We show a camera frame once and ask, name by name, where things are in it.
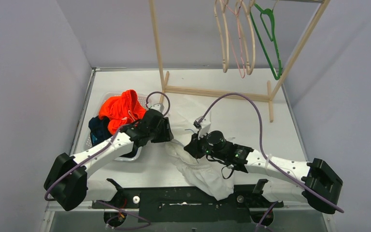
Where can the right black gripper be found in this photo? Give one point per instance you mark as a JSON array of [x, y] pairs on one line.
[[194, 147]]

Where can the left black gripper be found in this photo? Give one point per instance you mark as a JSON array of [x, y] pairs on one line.
[[165, 128]]

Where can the blue wire hanger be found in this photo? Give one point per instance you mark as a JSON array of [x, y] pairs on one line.
[[182, 137]]

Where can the white plastic basket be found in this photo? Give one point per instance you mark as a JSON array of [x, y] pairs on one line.
[[88, 139]]

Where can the white shorts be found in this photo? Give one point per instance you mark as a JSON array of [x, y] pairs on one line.
[[203, 175]]

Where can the wooden hanger navy shorts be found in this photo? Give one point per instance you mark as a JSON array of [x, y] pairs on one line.
[[246, 34]]

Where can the pink hanger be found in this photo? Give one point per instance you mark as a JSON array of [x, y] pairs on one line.
[[234, 44]]

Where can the wooden hanger orange shorts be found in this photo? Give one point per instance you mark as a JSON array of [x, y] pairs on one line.
[[220, 16]]

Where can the green hanger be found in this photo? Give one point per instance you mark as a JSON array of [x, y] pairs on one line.
[[268, 21]]

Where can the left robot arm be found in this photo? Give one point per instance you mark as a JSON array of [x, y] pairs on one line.
[[69, 183]]

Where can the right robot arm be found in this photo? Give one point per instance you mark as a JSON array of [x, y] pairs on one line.
[[314, 183]]

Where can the wooden clothes rack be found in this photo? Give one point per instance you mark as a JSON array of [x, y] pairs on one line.
[[164, 76]]

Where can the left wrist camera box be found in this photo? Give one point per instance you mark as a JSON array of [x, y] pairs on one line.
[[158, 107]]

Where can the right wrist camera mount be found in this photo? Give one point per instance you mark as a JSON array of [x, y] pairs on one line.
[[203, 124]]

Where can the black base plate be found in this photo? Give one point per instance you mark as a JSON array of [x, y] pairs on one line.
[[190, 204]]

